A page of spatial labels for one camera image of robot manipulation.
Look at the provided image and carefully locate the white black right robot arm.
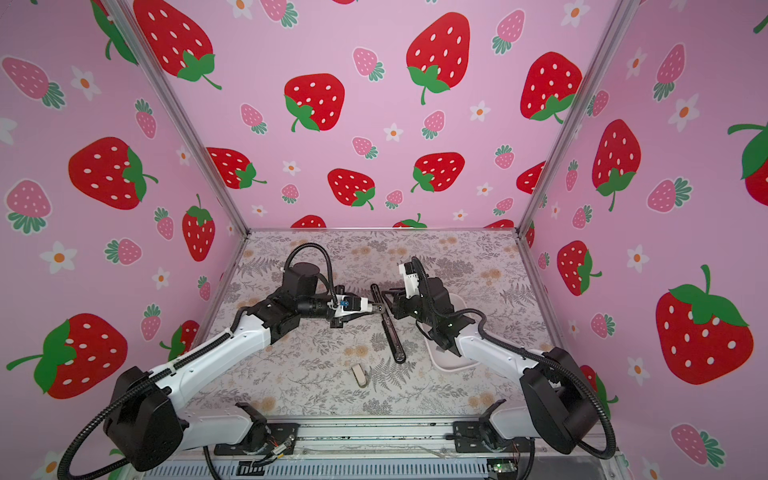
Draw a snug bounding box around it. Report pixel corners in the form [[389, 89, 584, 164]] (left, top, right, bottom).
[[393, 257, 617, 460]]

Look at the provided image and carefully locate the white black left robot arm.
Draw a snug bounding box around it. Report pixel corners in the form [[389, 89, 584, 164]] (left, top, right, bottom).
[[57, 246, 386, 479]]

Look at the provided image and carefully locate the white plastic tray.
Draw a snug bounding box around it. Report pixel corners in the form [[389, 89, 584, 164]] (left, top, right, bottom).
[[423, 293, 479, 373]]

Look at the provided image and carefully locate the beige eraser block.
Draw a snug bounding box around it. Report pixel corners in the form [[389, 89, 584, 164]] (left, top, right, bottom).
[[351, 364, 368, 388]]

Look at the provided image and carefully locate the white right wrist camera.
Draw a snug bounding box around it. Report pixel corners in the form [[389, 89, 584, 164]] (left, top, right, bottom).
[[398, 262, 419, 299]]

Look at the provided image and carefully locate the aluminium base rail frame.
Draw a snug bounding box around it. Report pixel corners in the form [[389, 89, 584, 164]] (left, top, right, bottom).
[[144, 416, 633, 479]]

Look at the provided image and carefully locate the aluminium corner post right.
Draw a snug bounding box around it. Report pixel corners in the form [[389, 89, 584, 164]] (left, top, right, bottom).
[[517, 0, 640, 239]]

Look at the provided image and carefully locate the aluminium corner post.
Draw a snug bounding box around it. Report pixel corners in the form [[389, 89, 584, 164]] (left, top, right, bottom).
[[104, 0, 249, 237], [517, 0, 640, 239]]

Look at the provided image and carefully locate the aluminium corner post left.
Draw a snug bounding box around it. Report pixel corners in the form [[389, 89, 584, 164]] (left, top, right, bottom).
[[104, 0, 249, 237]]

